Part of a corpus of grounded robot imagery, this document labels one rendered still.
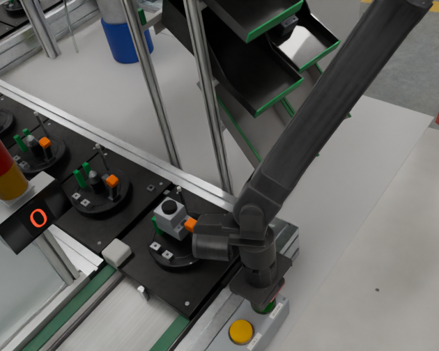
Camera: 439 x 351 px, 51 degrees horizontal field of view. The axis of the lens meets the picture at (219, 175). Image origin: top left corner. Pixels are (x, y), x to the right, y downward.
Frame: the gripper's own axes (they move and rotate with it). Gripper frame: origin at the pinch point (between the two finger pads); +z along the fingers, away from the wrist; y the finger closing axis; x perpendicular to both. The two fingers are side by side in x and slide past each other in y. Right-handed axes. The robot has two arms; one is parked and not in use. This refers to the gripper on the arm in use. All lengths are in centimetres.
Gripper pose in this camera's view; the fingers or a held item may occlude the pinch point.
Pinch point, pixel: (264, 299)
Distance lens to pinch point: 87.8
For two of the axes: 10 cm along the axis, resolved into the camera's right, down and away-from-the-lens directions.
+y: -6.1, 6.3, -4.8
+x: 7.8, 3.7, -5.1
